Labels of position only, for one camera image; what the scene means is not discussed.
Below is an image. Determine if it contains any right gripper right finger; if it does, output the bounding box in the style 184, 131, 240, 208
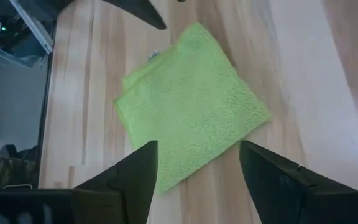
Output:
239, 139, 358, 224

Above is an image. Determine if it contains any lime green microfiber towel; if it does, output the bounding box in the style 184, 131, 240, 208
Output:
114, 21, 272, 195

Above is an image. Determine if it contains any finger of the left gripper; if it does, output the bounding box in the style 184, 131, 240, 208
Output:
102, 0, 168, 31

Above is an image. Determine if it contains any camouflage patterned fabric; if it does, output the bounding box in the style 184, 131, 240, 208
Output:
0, 154, 39, 190

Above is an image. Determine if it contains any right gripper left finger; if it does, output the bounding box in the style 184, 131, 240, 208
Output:
0, 139, 160, 224

